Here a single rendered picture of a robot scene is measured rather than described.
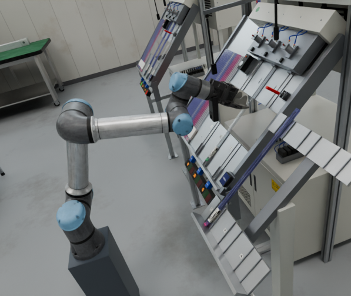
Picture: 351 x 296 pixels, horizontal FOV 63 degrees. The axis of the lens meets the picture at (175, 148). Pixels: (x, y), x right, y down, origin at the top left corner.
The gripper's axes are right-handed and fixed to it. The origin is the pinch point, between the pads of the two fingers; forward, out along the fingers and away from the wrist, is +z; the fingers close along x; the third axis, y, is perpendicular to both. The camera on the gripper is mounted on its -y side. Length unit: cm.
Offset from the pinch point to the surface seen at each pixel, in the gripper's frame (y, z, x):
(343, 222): -39, 73, -21
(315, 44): 31.4, 3.5, -17.0
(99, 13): -13, -37, 461
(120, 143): -115, -4, 179
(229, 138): -14.5, -2.3, -3.2
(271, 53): 23.7, 0.3, -0.4
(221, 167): -25.3, -4.8, -10.2
